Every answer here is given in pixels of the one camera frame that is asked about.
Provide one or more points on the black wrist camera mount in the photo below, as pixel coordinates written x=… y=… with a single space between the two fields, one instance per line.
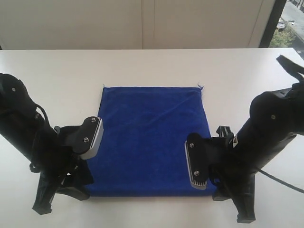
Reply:
x=197 y=161
x=87 y=138

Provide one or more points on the black window frame post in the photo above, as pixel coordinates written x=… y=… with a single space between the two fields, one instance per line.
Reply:
x=273 y=19

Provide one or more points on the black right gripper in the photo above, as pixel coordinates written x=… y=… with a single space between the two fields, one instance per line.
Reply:
x=232 y=168

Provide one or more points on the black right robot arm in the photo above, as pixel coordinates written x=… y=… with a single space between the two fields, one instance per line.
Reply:
x=275 y=119

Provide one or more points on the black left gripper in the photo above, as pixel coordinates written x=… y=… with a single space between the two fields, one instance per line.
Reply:
x=61 y=170

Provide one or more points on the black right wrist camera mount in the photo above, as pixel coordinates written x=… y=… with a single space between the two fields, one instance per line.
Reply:
x=197 y=161

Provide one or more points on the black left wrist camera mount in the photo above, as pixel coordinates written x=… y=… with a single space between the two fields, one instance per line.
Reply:
x=87 y=138

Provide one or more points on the blue terry towel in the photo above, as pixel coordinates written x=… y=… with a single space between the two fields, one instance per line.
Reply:
x=142 y=151

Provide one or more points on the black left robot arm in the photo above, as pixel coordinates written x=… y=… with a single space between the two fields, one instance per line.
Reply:
x=18 y=112

